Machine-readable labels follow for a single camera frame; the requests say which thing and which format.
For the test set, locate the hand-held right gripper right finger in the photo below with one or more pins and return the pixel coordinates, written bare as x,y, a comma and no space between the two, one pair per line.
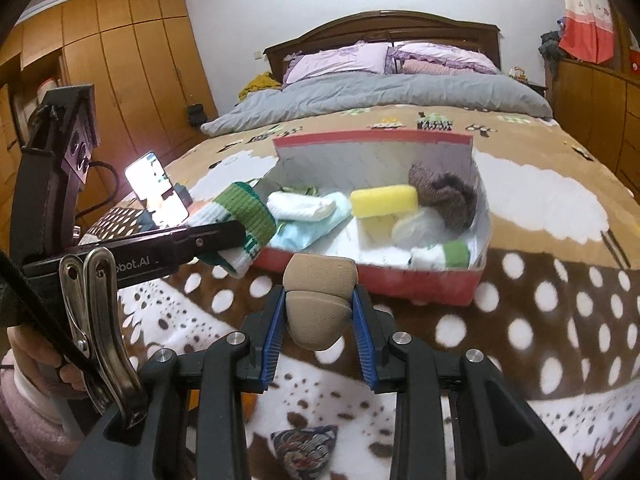
363,340

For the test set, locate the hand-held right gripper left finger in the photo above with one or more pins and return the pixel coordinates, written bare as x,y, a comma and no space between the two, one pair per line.
271,335

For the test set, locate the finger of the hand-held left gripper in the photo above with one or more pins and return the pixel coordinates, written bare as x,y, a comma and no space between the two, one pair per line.
210,240

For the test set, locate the white sock with green cuff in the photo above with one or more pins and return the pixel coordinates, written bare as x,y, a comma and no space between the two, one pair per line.
245,210
440,256

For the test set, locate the beige foam pad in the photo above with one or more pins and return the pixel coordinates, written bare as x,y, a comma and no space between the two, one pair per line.
317,310

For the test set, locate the red cardboard box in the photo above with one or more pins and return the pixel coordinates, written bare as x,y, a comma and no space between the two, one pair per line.
400,280

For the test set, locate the white cloth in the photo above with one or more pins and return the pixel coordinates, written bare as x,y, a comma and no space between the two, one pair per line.
300,207

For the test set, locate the light blue cloth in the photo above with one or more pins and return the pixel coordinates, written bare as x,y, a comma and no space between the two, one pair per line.
310,232

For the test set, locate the yellow sponge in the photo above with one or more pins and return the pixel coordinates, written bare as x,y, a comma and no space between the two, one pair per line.
382,201

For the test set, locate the grey brown sock roll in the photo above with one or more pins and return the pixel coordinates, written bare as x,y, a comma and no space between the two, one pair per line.
445,195

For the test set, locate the person's left forearm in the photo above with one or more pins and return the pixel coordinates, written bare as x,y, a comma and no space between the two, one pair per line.
30,420

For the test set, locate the person's left hand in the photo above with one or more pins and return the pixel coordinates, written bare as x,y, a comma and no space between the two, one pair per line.
35,355

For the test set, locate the orange knit cloth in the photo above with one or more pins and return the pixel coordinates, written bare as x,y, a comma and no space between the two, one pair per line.
249,405

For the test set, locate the smartphone with lit screen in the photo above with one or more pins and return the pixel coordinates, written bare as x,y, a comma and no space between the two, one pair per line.
152,182

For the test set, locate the dark patterned pouch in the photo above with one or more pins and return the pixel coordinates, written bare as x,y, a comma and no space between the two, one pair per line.
305,452

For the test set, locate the clear plastic bag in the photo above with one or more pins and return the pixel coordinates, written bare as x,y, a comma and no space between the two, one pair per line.
417,227

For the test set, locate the small dark object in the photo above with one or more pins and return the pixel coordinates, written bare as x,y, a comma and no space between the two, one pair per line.
196,116

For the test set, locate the silver metal clip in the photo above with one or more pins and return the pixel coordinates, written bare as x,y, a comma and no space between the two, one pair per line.
100,310

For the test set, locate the wooden wardrobe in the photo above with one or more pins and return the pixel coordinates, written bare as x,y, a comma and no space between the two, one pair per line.
140,60

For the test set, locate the yellow knit cloth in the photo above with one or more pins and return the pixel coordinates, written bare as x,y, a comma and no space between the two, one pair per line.
260,84

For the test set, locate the light purple pillow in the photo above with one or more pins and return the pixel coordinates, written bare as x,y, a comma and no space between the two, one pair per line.
340,60

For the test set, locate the brown spotted printed blanket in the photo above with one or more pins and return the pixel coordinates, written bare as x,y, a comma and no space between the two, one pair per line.
550,200

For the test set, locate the grey duvet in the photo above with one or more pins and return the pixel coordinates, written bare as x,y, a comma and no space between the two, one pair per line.
400,90

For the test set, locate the dark wooden headboard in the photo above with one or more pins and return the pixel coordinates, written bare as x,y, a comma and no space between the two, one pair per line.
380,25

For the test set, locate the pink striped pillow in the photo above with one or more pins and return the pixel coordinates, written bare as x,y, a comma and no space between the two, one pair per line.
435,67

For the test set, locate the purple ruffled pillow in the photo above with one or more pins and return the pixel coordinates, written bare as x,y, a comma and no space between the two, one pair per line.
440,51

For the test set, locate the small basket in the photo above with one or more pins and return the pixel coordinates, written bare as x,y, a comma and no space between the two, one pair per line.
519,74

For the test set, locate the wooden dresser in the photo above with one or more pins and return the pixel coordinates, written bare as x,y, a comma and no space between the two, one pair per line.
590,105

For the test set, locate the dark clothes pile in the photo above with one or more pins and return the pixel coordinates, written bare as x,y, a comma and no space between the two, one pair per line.
551,50

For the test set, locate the red and white curtain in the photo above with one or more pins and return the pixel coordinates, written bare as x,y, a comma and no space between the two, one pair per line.
585,20

